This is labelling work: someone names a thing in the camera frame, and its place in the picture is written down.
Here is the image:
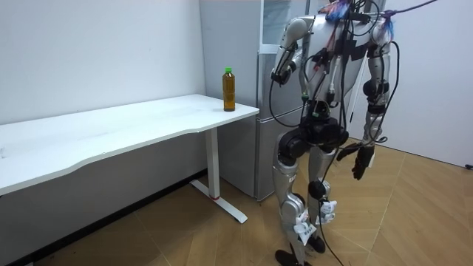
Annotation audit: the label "brown tea bottle green cap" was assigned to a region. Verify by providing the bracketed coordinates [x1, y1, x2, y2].
[222, 66, 237, 112]

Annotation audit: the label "white desk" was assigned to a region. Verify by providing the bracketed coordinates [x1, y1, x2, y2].
[0, 93, 261, 225]

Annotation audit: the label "robot body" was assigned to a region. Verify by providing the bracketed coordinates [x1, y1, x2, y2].
[298, 0, 382, 148]

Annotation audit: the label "cable bundle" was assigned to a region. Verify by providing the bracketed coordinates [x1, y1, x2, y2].
[318, 0, 440, 22]

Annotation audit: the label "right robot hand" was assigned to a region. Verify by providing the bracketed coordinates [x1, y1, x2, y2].
[336, 141, 376, 182]

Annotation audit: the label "grey fridge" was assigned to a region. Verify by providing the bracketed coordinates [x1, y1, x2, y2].
[199, 0, 387, 202]

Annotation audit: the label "robot legs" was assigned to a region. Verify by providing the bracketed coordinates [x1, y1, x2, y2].
[272, 124, 350, 266]

